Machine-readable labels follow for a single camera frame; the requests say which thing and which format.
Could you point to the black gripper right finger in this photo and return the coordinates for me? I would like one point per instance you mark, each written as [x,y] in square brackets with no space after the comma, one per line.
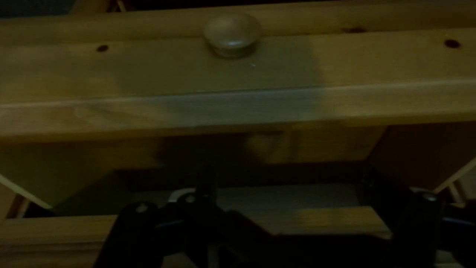
[388,201]

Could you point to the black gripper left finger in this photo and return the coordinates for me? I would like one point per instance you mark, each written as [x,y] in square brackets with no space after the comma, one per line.
[208,186]

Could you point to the wide wooden drawer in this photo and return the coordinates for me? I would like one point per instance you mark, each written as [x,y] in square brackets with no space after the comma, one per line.
[149,89]

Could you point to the round wooden drawer knob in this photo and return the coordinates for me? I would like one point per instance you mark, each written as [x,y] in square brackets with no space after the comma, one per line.
[232,34]

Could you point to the pine wooden dresser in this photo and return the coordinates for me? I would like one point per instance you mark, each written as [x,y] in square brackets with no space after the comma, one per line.
[49,239]

